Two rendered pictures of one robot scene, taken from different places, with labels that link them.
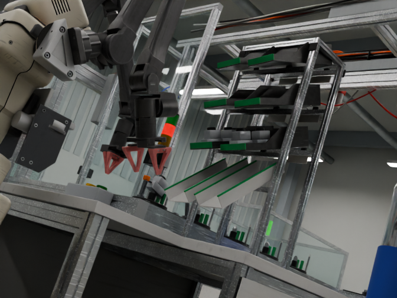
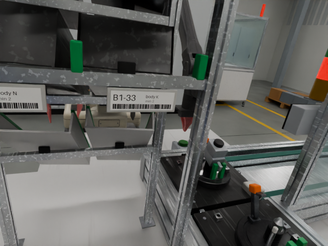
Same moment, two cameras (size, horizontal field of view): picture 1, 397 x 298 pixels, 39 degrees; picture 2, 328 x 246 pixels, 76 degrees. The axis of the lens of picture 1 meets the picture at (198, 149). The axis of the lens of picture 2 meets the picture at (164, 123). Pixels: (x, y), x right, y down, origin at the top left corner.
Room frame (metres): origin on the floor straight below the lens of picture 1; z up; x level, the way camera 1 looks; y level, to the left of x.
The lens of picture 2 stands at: (2.13, -0.47, 1.36)
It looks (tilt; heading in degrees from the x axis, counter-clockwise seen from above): 22 degrees down; 109
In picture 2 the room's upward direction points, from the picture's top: 8 degrees clockwise
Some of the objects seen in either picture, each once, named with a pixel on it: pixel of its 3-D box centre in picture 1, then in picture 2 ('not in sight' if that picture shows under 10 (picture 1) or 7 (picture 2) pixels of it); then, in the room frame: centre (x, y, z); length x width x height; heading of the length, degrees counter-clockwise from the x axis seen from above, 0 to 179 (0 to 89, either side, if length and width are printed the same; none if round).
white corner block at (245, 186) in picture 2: not in sight; (252, 191); (2.23, 0.10, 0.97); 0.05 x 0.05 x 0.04; 42
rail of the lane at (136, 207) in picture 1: (72, 199); (240, 156); (2.20, 0.41, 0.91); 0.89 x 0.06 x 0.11; 42
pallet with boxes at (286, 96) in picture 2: not in sight; (294, 100); (3.54, 5.97, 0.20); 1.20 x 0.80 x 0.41; 132
